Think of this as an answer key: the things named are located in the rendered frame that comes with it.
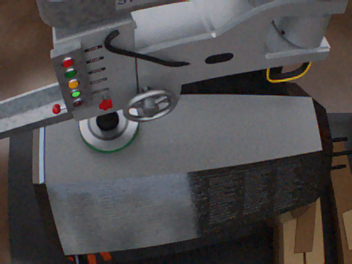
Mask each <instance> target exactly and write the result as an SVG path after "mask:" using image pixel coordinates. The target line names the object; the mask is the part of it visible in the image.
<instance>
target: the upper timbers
mask: <svg viewBox="0 0 352 264"><path fill-rule="evenodd" d="M315 215H316V218H315V224H314V225H315V228H314V237H313V251H310V252H306V253H305V252H303V253H294V249H295V235H296V230H297V218H295V219H293V220H291V221H288V222H284V223H282V224H280V225H278V228H279V229H278V231H279V233H278V235H279V248H280V249H279V252H280V254H279V256H280V257H279V259H280V261H279V262H280V264H324V245H323V244H324V243H323V234H322V233H323V232H322V230H323V229H322V220H321V203H320V197H319V198H318V199H317V202H316V214H315Z"/></svg>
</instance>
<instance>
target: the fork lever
mask: <svg viewBox="0 0 352 264"><path fill-rule="evenodd" d="M55 104H59V105H64V99H63V97H62V94H61V90H60V86H59V85H58V82H55V83H54V84H52V85H48V86H44V87H41V88H38V89H37V90H33V91H30V92H27V93H22V94H20V95H17V96H15V97H11V98H9V99H7V100H4V101H1V102H0V140H1V139H3V138H9V137H12V136H14V135H16V134H22V133H25V132H28V131H31V130H35V129H40V128H43V127H47V126H50V125H53V124H56V123H61V122H64V121H67V120H70V119H74V116H73V114H72V112H69V113H68V112H67V110H66V109H62V110H61V111H60V113H59V114H57V115H56V114H54V113H53V105H55Z"/></svg>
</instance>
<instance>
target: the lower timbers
mask: <svg viewBox="0 0 352 264"><path fill-rule="evenodd" d="M332 144H333V152H339V151H346V149H345V146H344V142H343V141H341V142H334V143H332ZM343 164H346V168H344V169H337V170H331V173H330V181H329V186H328V188H327V193H328V199H329V205H330V208H331V209H330V210H331V216H332V224H333V230H334V232H333V233H334V237H335V248H336V254H337V263H338V264H352V249H351V250H349V251H348V247H347V241H346V235H345V231H344V230H345V229H344V225H343V217H342V214H343V213H345V212H347V211H349V210H351V209H352V177H351V172H350V167H349V163H348V159H347V155H344V156H335V157H332V165H331V167H332V166H335V165H343ZM278 229H279V228H278V225H275V226H273V264H280V262H279V261H280V259H279V257H280V256H279V254H280V252H279V249H280V248H279V235H278V233H279V231H278Z"/></svg>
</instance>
